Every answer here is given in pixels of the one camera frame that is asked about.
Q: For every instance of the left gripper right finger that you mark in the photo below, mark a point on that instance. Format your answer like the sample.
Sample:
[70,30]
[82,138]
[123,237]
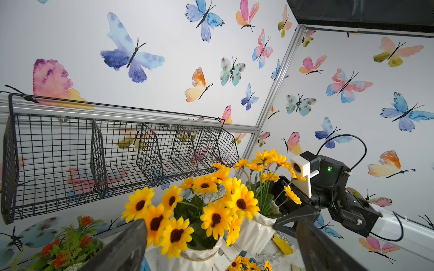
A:
[320,253]

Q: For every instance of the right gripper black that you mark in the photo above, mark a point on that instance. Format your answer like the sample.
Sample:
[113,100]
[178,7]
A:
[309,209]

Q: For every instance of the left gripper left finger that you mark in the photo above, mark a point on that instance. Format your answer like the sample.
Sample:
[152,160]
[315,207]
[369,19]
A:
[125,253]

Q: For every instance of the sunflower pot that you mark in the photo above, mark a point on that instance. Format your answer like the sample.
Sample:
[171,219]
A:
[192,218]
[261,200]
[246,264]

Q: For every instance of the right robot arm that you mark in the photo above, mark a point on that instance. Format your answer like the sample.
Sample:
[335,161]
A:
[381,230]

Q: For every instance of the blue white slatted shelf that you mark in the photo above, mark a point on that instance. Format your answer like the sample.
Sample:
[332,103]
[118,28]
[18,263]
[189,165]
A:
[219,258]

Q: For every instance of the yellow toy shovel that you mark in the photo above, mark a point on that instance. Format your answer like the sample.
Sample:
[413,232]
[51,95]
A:
[282,245]

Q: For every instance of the red green flower pot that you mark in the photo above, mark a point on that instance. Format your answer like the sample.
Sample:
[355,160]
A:
[66,249]

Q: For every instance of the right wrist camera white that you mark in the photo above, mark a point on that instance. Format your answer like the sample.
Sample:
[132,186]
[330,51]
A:
[306,166]

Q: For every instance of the black wire wall basket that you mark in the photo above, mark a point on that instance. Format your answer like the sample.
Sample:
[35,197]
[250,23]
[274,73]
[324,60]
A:
[59,158]

